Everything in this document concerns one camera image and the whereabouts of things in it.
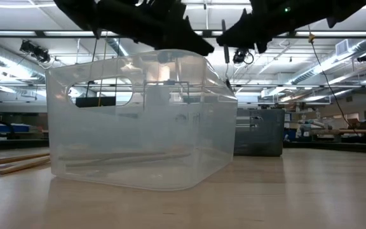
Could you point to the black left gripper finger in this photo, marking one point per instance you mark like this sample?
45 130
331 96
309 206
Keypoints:
186 44
195 33

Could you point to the white air vent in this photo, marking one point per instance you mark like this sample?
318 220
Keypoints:
342 47

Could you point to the black ceiling equipment cluster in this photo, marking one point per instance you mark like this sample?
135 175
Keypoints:
33 50

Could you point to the grey translucent plastic bin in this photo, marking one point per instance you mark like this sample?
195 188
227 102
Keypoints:
259 136

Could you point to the wooden workbench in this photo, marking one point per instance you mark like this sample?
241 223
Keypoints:
361 131

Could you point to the black ceiling-mounted camera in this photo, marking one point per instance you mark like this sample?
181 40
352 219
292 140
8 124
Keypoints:
241 55

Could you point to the black ceiling speaker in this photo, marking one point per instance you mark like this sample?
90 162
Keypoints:
364 57

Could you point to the blue flat storage box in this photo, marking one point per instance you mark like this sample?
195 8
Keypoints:
6 128

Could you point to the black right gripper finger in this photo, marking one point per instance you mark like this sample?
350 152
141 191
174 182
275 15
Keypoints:
238 31
243 42

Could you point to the clear plastic bin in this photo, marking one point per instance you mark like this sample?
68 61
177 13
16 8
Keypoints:
138 133

